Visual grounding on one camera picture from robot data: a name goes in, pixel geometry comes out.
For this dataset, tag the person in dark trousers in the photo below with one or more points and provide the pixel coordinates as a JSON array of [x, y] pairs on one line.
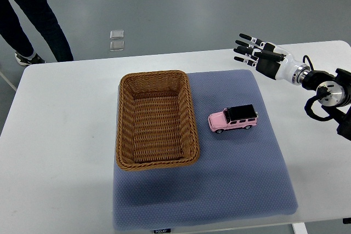
[[45, 22]]

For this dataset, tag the brown wicker basket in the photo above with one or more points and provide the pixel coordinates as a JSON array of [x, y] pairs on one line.
[[156, 125]]

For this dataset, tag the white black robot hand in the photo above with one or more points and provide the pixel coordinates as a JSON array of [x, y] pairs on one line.
[[285, 68]]

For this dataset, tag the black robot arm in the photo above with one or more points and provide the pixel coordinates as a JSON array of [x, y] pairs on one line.
[[332, 92]]

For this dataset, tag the blue grey cushion mat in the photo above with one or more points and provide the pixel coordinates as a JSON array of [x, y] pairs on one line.
[[241, 174]]

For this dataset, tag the upper metal floor plate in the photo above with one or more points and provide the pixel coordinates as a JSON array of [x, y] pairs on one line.
[[117, 34]]

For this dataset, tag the white table leg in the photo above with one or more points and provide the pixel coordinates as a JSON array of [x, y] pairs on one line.
[[299, 228]]

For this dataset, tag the pink toy car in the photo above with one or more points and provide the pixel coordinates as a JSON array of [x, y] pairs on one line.
[[231, 118]]

